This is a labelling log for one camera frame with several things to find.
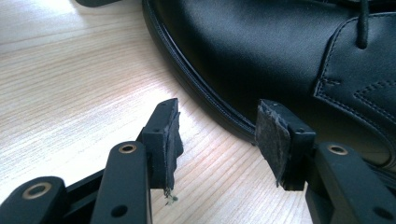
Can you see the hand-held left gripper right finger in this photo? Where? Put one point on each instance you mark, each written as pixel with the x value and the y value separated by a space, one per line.
pixel 280 146

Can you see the black leather lace-up shoe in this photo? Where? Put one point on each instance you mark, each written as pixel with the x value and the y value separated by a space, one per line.
pixel 249 46

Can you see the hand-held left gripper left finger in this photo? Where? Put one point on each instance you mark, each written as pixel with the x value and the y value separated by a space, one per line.
pixel 163 146

